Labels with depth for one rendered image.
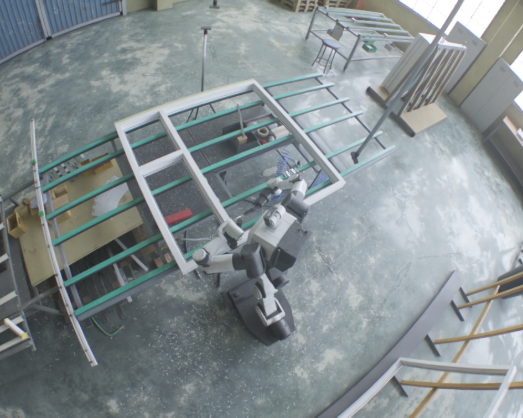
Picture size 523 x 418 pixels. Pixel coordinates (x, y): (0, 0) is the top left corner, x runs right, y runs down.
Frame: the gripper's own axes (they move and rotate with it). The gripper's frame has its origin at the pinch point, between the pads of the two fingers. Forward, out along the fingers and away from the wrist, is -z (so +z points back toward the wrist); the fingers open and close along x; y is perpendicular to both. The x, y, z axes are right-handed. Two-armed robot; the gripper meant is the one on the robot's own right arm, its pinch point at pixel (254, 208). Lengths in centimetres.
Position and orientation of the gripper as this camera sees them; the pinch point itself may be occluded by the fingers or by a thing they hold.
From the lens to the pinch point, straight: 193.3
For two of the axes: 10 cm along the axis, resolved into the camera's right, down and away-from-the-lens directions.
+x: 3.4, -1.9, -9.2
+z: 6.1, -7.0, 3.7
